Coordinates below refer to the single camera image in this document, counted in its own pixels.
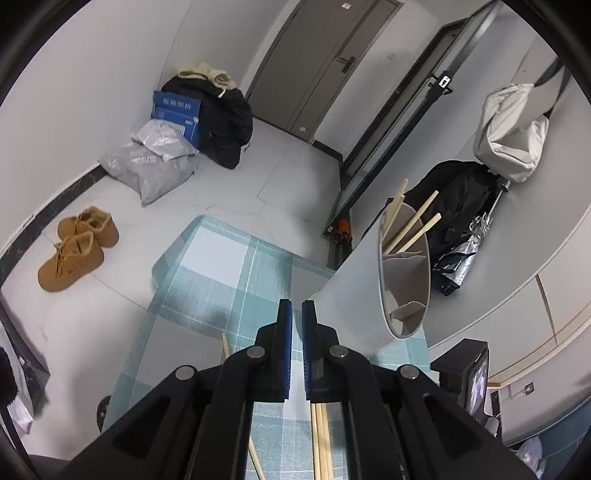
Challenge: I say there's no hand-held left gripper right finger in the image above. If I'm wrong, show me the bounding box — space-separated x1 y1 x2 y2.
302 300 543 480

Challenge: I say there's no silver folded umbrella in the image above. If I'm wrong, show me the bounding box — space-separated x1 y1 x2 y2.
431 180 511 296

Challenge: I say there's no grey-brown door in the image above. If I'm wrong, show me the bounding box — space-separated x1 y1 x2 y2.
245 0 402 144

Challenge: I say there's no tan suede boot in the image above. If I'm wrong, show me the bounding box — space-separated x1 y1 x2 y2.
38 231 105 292
58 206 120 248

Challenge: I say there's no dark framed glass door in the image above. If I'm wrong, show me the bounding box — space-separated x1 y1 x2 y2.
323 0 504 271

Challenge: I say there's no black fuzzy cloth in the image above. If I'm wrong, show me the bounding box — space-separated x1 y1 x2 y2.
0 346 19 407

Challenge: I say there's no white hanging bag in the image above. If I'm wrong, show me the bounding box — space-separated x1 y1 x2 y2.
473 60 568 183

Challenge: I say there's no black clothes pile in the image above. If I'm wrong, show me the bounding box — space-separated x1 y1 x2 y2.
161 74 254 169

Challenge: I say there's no black bag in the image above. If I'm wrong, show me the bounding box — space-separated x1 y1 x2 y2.
0 295 49 416

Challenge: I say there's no pink white plastic bag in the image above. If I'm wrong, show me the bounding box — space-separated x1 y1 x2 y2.
7 399 34 435

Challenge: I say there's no blue cardboard box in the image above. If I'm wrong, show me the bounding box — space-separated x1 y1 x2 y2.
150 91 202 151

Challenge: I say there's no blue white cloth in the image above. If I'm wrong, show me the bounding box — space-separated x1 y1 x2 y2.
515 436 548 469

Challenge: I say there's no teal checkered tablecloth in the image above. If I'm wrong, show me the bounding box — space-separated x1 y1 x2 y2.
99 215 432 480

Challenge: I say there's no black hanging jacket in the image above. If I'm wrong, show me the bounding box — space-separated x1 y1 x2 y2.
406 159 504 287

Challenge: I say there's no grey plastic mailer bag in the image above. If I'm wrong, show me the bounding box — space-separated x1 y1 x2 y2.
99 138 199 206
131 119 195 160

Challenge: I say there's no white utensil holder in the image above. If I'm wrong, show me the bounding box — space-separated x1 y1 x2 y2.
314 203 432 365

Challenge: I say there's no beige cloth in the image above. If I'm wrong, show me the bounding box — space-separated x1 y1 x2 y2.
178 62 236 100

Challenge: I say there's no bamboo chopstick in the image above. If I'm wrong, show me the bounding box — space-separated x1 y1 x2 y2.
382 178 411 254
398 213 443 254
390 190 440 254
311 405 320 480
318 405 331 480
222 332 265 480

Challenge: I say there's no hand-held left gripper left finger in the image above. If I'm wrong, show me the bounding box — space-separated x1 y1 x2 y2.
55 300 293 480

